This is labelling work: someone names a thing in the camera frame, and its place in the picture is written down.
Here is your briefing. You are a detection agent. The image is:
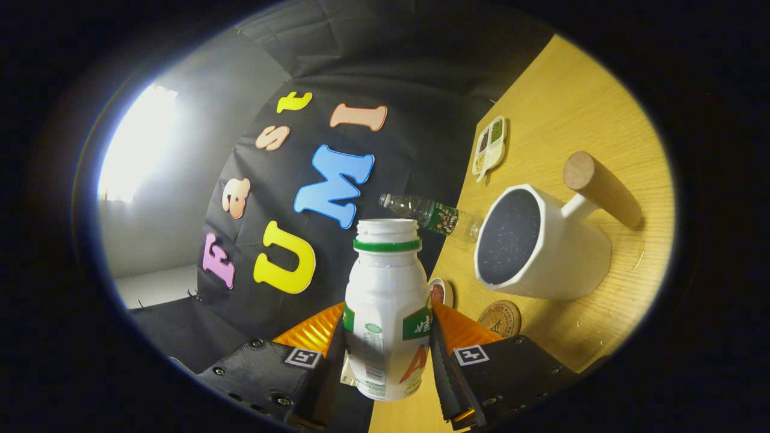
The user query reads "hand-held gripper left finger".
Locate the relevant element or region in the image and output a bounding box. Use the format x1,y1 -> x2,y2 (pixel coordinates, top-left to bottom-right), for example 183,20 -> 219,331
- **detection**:
165,302 -> 347,431

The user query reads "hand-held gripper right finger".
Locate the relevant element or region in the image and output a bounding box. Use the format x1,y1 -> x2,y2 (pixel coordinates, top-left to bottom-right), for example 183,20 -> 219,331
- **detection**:
428,301 -> 608,431

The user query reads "round cork coaster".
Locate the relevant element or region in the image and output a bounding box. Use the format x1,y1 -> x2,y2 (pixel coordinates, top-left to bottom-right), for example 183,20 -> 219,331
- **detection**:
478,300 -> 522,339

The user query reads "white cup with wooden handle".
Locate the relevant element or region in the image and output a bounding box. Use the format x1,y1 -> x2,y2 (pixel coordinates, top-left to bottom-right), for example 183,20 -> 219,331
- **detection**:
474,151 -> 643,301

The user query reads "white juice bottle green label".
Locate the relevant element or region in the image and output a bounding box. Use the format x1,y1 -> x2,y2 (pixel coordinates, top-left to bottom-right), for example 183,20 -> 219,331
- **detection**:
343,218 -> 434,402

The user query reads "clear plastic water bottle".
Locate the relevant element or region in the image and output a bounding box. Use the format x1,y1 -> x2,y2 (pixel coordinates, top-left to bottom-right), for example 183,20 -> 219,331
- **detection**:
379,192 -> 482,243

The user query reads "round beige plate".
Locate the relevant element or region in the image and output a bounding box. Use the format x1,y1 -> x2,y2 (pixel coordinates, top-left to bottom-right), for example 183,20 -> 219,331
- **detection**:
427,278 -> 454,309

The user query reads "white divided dish with beans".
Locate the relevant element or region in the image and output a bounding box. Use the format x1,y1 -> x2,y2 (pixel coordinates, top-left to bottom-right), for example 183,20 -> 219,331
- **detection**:
472,115 -> 508,183

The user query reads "wooden table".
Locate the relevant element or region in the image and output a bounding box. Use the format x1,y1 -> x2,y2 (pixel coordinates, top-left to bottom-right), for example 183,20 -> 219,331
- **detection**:
368,34 -> 676,433

